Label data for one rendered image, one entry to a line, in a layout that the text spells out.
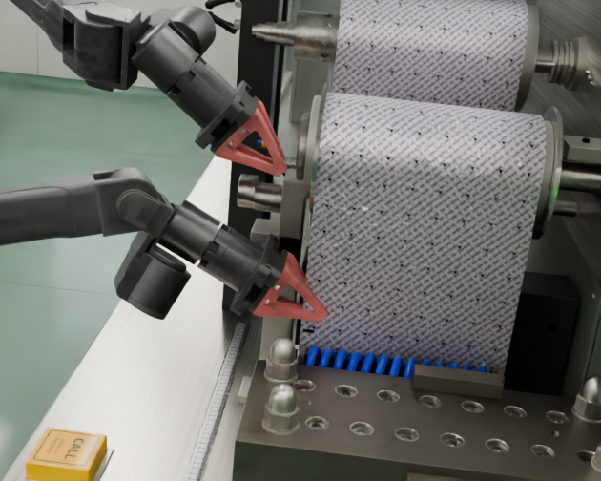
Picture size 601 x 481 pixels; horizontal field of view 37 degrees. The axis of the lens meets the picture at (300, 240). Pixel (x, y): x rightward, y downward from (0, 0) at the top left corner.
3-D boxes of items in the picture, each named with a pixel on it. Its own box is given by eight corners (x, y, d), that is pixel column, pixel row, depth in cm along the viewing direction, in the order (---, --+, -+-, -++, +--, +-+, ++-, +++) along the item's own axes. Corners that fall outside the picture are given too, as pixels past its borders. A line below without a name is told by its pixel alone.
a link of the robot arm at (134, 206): (129, 184, 91) (122, 170, 99) (71, 280, 91) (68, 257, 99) (226, 241, 95) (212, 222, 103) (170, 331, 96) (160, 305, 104)
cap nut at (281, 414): (264, 412, 89) (267, 373, 87) (300, 417, 89) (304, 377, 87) (259, 432, 85) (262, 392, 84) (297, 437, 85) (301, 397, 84)
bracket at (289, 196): (239, 384, 119) (256, 164, 108) (287, 389, 118) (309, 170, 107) (234, 404, 114) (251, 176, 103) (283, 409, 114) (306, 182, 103)
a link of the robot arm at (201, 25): (78, 84, 99) (79, 10, 94) (117, 48, 108) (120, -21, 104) (181, 109, 98) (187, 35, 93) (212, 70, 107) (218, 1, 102)
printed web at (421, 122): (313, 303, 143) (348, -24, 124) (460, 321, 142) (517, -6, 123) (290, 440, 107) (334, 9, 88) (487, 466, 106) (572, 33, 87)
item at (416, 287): (298, 354, 103) (313, 203, 96) (502, 379, 102) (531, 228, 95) (298, 356, 103) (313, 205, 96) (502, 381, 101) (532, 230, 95)
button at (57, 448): (48, 444, 102) (47, 426, 101) (107, 451, 102) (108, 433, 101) (25, 481, 96) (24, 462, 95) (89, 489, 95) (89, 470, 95)
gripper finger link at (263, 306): (307, 348, 99) (236, 304, 98) (312, 320, 106) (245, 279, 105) (341, 303, 97) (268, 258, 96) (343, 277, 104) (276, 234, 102)
